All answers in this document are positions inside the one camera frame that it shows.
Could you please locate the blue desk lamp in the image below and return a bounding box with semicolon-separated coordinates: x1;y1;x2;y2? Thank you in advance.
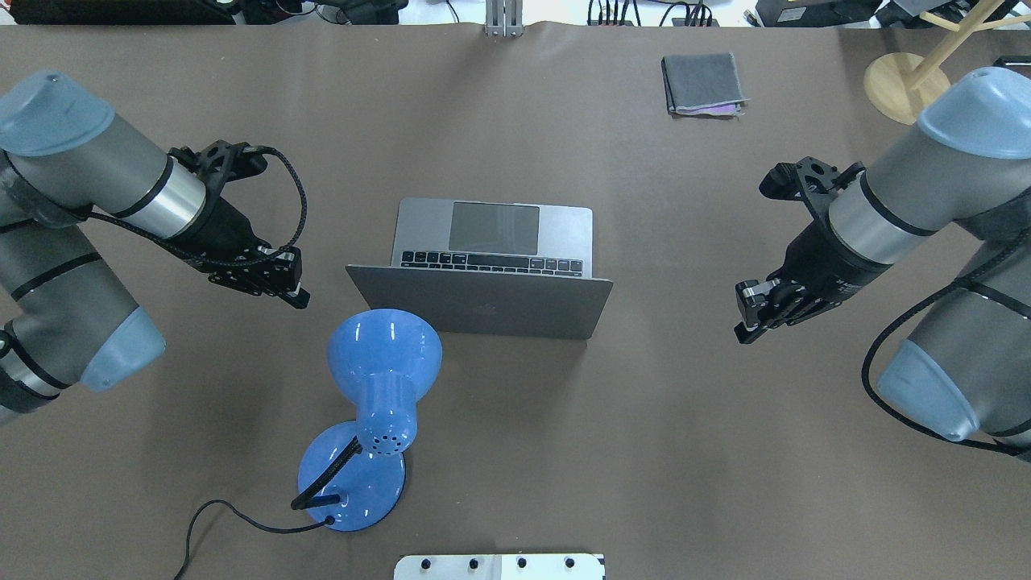
291;309;442;532

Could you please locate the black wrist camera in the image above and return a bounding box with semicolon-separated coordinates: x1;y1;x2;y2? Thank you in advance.
758;156;866;221
168;140;268;194

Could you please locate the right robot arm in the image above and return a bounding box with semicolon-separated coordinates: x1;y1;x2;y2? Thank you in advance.
734;66;1030;463

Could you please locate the folded grey cloth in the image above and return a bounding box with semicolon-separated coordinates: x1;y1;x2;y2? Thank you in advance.
660;52;747;118

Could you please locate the black tray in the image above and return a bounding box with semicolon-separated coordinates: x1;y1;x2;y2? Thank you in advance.
992;55;1031;70

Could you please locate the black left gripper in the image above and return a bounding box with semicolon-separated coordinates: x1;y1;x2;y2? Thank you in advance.
167;197;312;309

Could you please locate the black lamp power cable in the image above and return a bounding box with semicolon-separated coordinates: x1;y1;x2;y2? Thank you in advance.
173;499;336;580

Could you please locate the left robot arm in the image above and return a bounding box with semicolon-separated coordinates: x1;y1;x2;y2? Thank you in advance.
1;70;310;423

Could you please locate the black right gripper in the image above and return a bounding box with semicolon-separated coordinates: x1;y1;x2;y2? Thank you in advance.
734;220;872;345

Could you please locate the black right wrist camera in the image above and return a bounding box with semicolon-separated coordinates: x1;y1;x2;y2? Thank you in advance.
758;156;866;221

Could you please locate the grey laptop computer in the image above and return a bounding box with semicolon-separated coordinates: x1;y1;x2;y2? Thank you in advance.
346;197;614;339

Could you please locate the aluminium frame post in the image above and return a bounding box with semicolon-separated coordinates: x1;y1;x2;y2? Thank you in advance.
485;0;525;38

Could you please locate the wooden mug tree stand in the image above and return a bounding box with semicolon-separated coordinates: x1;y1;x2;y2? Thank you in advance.
863;1;1030;126

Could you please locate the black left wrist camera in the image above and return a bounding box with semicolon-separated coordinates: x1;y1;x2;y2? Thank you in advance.
168;140;268;194

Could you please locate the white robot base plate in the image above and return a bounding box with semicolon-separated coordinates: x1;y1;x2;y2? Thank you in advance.
393;552;607;579

